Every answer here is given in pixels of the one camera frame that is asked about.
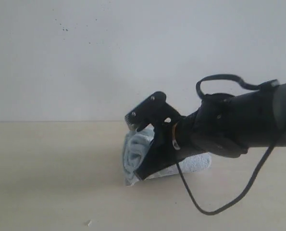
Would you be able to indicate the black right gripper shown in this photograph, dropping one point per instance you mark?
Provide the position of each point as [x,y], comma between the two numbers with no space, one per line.
[172,141]

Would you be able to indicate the light blue terry towel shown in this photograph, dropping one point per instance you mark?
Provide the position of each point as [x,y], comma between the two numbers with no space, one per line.
[136,146]

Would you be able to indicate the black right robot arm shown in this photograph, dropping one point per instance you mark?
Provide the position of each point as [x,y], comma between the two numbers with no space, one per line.
[225,125]

